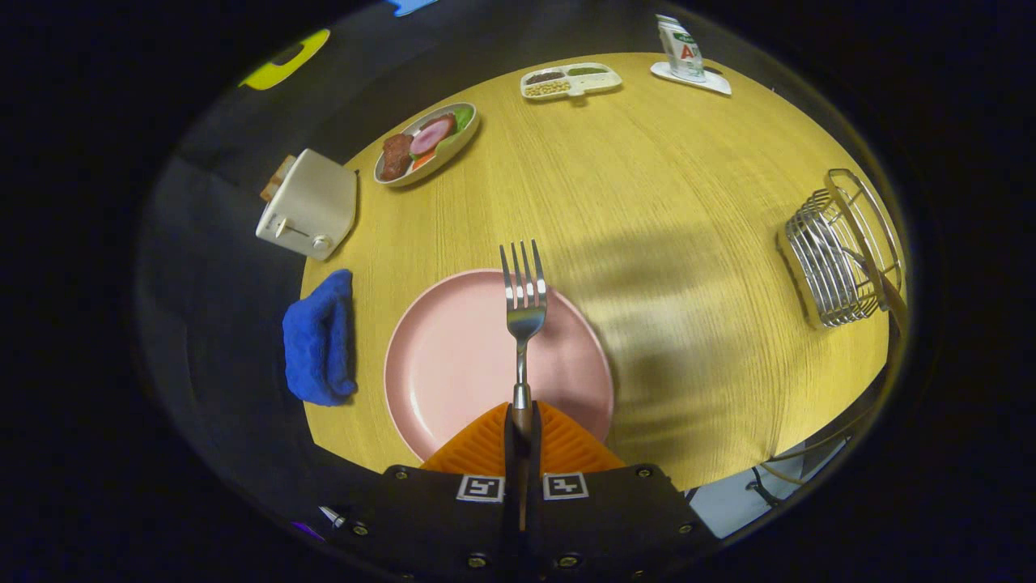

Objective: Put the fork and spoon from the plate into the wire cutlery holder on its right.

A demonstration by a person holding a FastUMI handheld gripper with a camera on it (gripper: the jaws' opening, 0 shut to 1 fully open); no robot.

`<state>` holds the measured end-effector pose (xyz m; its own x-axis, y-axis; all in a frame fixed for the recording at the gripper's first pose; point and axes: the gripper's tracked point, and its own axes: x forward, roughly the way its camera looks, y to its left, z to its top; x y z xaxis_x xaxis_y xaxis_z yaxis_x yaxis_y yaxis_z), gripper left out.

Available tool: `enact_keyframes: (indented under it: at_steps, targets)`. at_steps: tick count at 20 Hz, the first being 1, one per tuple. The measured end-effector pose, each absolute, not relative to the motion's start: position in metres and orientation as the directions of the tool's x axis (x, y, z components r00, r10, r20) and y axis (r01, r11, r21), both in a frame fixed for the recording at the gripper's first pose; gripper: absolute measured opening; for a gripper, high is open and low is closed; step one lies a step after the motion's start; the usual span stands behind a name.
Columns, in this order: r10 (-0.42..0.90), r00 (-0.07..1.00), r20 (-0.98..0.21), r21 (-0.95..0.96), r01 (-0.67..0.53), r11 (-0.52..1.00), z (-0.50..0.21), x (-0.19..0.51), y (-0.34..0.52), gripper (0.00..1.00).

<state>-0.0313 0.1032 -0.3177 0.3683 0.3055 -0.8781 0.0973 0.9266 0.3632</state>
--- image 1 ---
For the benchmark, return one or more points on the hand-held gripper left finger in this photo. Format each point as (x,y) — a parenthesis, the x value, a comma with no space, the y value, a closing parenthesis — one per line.
(510,526)

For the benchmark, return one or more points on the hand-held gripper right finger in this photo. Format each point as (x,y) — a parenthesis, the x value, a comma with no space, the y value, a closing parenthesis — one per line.
(536,526)

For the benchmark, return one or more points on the pink plate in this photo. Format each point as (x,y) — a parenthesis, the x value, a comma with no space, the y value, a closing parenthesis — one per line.
(453,356)

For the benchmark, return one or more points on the blue cloth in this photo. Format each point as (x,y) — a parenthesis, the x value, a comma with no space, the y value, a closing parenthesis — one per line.
(320,340)

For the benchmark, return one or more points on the white toaster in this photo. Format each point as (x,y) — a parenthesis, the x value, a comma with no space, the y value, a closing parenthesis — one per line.
(316,202)

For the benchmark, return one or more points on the oval plate of food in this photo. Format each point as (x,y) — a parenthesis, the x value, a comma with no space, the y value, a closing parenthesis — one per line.
(429,138)

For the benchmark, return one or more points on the toast slice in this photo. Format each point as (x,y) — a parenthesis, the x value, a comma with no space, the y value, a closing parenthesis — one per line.
(277,180)

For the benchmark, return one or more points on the white divided dish of beans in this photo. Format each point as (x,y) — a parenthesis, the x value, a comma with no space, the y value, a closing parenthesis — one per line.
(575,81)

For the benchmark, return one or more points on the white square coaster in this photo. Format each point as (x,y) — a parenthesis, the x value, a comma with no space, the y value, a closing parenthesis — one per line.
(716,82)

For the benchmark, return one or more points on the white bottle with green label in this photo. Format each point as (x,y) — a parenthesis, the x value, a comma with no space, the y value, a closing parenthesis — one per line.
(684,53)

